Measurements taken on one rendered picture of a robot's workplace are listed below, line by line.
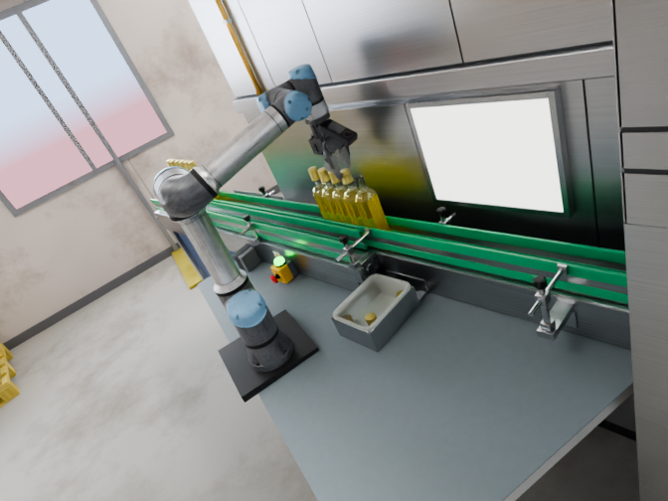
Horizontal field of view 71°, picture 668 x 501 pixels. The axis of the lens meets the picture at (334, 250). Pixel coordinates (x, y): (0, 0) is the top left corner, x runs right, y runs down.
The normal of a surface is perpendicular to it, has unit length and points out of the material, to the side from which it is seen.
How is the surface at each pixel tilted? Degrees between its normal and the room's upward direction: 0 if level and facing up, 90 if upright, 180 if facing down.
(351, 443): 0
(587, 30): 90
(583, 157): 90
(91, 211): 90
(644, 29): 90
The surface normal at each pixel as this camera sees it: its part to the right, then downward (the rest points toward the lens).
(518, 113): -0.66, 0.59
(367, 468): -0.36, -0.79
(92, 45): 0.46, 0.32
